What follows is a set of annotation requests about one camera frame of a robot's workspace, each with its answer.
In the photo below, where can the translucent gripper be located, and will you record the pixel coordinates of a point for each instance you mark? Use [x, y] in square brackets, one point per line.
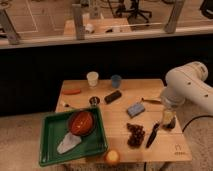
[168, 121]

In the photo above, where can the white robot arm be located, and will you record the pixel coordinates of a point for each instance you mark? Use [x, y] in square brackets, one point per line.
[185, 82]

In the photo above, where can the green plastic tray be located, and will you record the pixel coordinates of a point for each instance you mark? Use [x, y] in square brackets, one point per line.
[54, 129]

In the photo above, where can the blue sponge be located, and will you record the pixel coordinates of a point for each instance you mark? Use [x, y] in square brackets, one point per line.
[135, 109]

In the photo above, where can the bunch of dark grapes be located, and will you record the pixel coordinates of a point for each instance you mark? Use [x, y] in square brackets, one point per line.
[137, 135]

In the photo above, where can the black rectangular block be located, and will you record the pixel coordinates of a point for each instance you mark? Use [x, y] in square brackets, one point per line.
[112, 97]

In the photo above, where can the blue plastic cup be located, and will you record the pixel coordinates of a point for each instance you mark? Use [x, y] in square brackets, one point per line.
[116, 81]

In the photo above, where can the yellow orange fruit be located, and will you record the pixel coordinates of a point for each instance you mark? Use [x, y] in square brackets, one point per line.
[112, 157]

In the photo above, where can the small dark metal cup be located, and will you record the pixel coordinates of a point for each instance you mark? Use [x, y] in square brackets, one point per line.
[94, 101]

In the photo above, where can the red-brown bowl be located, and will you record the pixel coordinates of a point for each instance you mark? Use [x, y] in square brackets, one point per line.
[81, 123]

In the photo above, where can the white paper cup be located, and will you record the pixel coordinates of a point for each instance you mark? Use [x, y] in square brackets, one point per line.
[92, 78]

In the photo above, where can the white crumpled cloth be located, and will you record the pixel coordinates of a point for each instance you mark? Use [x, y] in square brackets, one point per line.
[69, 142]

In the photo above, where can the wooden background table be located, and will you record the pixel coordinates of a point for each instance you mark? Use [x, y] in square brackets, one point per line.
[100, 26]

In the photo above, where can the black office chair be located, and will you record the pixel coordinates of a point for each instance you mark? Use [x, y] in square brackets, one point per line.
[133, 11]

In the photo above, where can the black handled knife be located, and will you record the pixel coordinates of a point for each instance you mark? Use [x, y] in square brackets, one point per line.
[152, 135]

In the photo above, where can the grey right railing post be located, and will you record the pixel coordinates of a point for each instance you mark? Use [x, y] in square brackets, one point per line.
[170, 27]

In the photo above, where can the grey railing post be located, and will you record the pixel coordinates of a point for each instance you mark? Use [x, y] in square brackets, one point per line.
[170, 27]
[78, 22]
[8, 27]

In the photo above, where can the grey middle railing post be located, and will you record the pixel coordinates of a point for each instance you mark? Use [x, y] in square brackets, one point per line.
[78, 22]

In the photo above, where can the grey left railing post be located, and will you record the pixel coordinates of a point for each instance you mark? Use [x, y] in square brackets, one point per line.
[8, 27]

